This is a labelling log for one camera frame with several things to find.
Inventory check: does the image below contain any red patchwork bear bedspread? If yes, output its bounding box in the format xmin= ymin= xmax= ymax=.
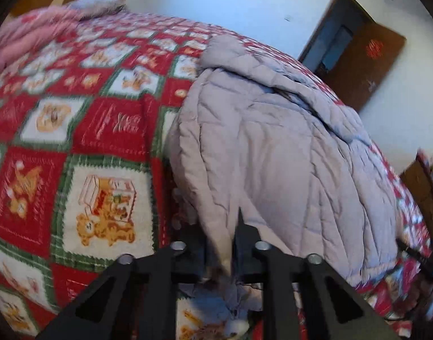
xmin=0 ymin=12 xmax=433 ymax=339

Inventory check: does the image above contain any brown wooden door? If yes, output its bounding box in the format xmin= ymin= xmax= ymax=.
xmin=323 ymin=22 xmax=406 ymax=111

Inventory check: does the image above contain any pink folded blanket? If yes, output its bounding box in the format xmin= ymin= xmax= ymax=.
xmin=0 ymin=6 xmax=83 ymax=73

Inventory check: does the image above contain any brown wooden dresser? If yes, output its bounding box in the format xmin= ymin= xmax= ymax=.
xmin=400 ymin=149 xmax=433 ymax=248

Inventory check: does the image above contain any lilac quilted puffer jacket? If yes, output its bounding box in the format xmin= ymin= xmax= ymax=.
xmin=164 ymin=35 xmax=403 ymax=326

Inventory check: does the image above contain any silver door handle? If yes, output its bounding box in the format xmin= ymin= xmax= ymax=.
xmin=368 ymin=81 xmax=376 ymax=93

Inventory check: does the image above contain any striped pillow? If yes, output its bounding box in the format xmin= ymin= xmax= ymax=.
xmin=66 ymin=0 xmax=126 ymax=20

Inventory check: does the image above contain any red paper door decoration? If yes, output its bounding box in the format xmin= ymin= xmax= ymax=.
xmin=366 ymin=39 xmax=384 ymax=60

